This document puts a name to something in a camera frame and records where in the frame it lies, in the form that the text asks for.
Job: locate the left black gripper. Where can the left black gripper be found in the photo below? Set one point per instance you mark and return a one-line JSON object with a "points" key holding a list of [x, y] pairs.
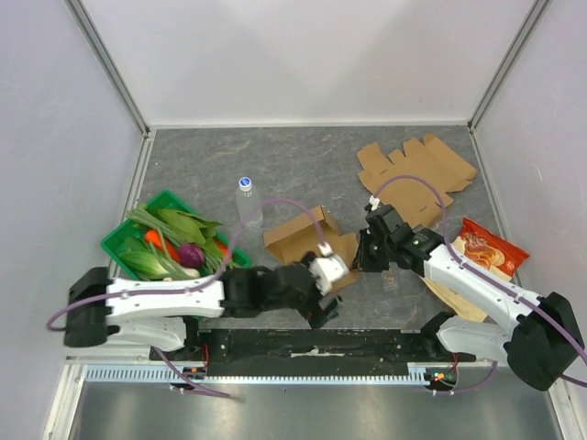
{"points": [[314, 313]]}

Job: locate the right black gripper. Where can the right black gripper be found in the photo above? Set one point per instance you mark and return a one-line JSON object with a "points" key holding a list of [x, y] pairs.
{"points": [[371, 247]]}

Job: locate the brown cardboard box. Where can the brown cardboard box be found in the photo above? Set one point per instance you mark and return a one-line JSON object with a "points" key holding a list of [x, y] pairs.
{"points": [[290, 241]]}

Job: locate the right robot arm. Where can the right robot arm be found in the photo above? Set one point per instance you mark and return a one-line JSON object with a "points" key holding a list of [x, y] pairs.
{"points": [[538, 337]]}

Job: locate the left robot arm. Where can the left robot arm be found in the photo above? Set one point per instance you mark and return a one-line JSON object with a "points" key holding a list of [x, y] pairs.
{"points": [[159, 313]]}

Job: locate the small clear plastic wrapper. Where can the small clear plastic wrapper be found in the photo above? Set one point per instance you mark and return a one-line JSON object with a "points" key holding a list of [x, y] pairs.
{"points": [[389, 281]]}

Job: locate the beige cassava chips bag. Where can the beige cassava chips bag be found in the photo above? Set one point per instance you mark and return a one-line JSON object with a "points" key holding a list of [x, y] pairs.
{"points": [[460, 305]]}

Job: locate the clear plastic water bottle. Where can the clear plastic water bottle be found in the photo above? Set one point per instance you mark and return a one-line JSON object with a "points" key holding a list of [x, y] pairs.
{"points": [[248, 203]]}

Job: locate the purple onion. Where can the purple onion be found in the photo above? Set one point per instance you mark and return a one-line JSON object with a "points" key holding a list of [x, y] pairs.
{"points": [[191, 256]]}

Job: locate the red snack bag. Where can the red snack bag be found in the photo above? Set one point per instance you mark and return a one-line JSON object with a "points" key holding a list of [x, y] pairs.
{"points": [[488, 250]]}

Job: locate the green plastic basket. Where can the green plastic basket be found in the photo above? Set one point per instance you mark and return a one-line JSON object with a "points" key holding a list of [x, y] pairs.
{"points": [[177, 222]]}

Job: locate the green long beans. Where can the green long beans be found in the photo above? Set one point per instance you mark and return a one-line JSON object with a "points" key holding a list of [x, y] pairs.
{"points": [[151, 224]]}

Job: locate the orange carrot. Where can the orange carrot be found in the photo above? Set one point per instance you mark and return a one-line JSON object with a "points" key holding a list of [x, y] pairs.
{"points": [[162, 244]]}

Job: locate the green leafy vegetable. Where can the green leafy vegetable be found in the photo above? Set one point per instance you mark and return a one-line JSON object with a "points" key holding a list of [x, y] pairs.
{"points": [[183, 224]]}

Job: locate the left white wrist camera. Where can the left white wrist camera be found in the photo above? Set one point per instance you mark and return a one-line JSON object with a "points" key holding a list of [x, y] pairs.
{"points": [[327, 268]]}

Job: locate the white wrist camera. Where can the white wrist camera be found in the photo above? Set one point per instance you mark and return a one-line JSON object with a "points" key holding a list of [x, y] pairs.
{"points": [[327, 268], [372, 201]]}

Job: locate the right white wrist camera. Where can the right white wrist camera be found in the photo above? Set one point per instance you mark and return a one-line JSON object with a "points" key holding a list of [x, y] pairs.
{"points": [[372, 201]]}

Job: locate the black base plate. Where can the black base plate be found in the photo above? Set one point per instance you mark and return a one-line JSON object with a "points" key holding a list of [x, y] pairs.
{"points": [[297, 353]]}

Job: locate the grey cable duct rail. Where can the grey cable duct rail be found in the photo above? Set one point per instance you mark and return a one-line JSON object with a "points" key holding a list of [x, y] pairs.
{"points": [[415, 376]]}

